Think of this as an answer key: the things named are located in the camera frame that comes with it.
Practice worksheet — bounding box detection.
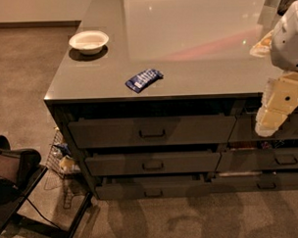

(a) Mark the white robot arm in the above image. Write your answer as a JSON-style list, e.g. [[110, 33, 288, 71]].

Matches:
[[250, 0, 298, 137]]

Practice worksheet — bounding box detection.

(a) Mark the grey drawer cabinet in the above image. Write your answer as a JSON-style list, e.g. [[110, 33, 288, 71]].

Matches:
[[44, 0, 298, 199]]

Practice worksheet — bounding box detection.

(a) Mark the blue snack packet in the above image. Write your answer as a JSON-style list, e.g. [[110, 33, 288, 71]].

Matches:
[[125, 69, 163, 93]]

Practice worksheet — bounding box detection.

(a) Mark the white paper bowl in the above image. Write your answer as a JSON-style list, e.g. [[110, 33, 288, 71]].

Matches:
[[69, 30, 109, 56]]

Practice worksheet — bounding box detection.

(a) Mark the blue item in basket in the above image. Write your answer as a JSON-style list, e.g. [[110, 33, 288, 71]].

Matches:
[[54, 143, 71, 156]]

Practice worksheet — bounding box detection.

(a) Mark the yellow item in basket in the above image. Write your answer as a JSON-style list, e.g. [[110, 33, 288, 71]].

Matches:
[[59, 156, 80, 174]]

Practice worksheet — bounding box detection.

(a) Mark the black chair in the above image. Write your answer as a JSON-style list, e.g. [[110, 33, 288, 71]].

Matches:
[[0, 135, 92, 238]]

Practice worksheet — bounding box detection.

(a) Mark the wire basket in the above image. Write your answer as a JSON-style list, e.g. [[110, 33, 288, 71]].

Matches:
[[40, 127, 83, 211]]

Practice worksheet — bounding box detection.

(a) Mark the black cable on floor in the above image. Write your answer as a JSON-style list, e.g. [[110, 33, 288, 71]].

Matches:
[[25, 196, 63, 231]]

